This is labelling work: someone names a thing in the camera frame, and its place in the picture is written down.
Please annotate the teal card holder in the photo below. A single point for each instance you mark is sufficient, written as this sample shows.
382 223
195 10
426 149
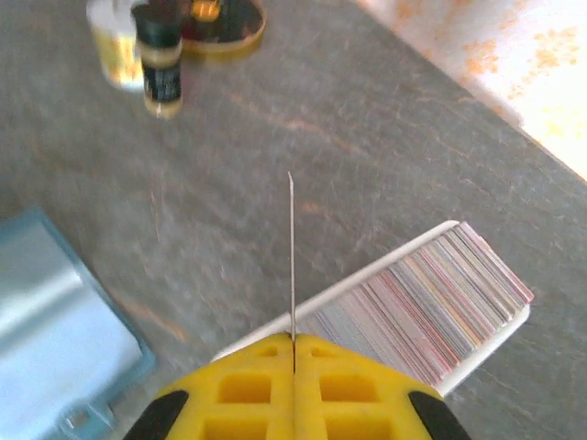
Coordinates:
55 321

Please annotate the white card tray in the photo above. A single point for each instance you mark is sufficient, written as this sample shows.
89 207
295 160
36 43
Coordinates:
486 353

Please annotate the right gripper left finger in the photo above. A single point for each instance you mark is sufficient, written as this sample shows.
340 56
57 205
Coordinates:
238 394

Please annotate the dark spice bottle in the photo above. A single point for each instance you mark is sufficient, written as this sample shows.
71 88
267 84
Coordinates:
160 69

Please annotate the credit card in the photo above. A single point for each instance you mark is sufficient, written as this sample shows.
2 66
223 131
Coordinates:
291 256

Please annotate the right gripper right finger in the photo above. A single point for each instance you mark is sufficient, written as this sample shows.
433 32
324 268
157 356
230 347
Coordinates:
348 394

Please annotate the yellow printed tin can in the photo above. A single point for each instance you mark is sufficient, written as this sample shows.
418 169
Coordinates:
114 50

